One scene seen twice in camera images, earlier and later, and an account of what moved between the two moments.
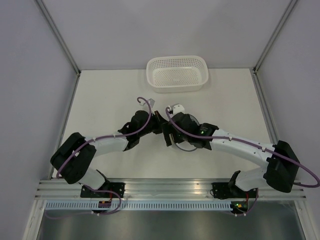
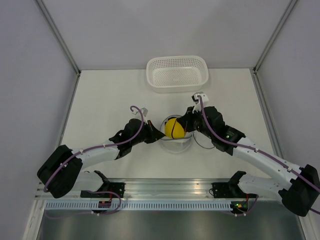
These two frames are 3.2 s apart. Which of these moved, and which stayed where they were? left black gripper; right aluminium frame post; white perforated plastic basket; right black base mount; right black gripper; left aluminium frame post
Moved: right black gripper; left black gripper
Stayed: white perforated plastic basket; right aluminium frame post; left aluminium frame post; right black base mount
